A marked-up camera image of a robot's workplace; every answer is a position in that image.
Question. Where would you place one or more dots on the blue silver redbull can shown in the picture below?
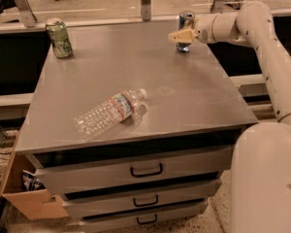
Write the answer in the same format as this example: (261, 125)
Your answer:
(183, 16)

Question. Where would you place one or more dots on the grey drawer cabinet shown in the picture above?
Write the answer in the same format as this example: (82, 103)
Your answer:
(130, 132)

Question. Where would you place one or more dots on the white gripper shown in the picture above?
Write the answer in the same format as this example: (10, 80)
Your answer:
(204, 28)

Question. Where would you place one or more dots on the top grey drawer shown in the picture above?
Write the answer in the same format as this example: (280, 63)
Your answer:
(138, 169)

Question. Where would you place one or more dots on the middle grey drawer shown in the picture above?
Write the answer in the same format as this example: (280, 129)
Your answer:
(133, 197)

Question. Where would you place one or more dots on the clear plastic water bottle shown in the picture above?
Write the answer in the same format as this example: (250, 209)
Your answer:
(109, 113)

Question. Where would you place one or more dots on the green soda can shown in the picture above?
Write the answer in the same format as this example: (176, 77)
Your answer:
(59, 37)

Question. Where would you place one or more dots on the grey drawer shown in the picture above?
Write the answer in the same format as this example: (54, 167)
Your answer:
(143, 217)
(133, 197)
(138, 169)

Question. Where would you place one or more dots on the bottom grey drawer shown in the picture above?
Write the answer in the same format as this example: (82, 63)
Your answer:
(143, 217)

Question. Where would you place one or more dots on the brown cardboard box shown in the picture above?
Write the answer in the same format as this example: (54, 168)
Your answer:
(37, 204)

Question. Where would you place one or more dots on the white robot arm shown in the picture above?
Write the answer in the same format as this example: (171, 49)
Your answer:
(261, 162)

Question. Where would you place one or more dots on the glass railing barrier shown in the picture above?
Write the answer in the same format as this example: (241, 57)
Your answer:
(119, 2)

